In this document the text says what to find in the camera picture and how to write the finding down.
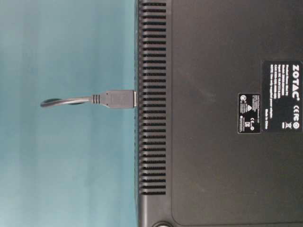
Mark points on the black mini PC box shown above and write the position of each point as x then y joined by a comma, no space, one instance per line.
219,116

